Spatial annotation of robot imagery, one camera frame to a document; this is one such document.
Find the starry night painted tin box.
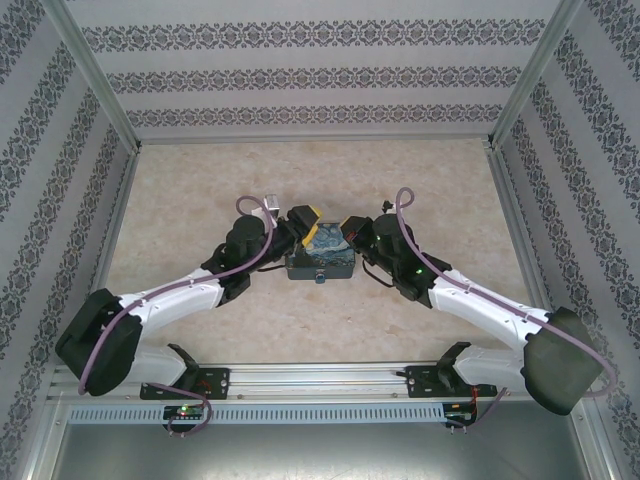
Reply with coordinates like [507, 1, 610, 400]
[285, 221, 358, 284]

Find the left controller circuit board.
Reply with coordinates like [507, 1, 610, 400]
[163, 404, 207, 422]

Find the grey metal sheet panel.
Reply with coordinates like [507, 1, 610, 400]
[47, 422, 590, 480]

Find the thin black right gripper cable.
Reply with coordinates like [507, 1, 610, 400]
[360, 261, 399, 291]

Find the aluminium side frame rail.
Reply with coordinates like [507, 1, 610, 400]
[68, 144, 142, 321]
[487, 146, 566, 314]

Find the aluminium mounting rail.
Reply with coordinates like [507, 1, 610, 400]
[47, 363, 589, 402]

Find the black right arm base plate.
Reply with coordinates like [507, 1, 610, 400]
[406, 364, 499, 400]

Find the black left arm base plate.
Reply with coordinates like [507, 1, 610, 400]
[139, 367, 232, 402]

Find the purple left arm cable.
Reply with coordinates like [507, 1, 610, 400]
[79, 194, 281, 439]

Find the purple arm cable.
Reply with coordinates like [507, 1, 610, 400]
[394, 187, 619, 434]
[79, 194, 281, 439]

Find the slotted grey cable duct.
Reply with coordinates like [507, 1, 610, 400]
[67, 402, 447, 427]

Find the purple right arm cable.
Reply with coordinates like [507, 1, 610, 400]
[394, 187, 619, 434]

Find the aluminium frame post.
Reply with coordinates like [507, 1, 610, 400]
[48, 0, 145, 153]
[485, 0, 587, 150]

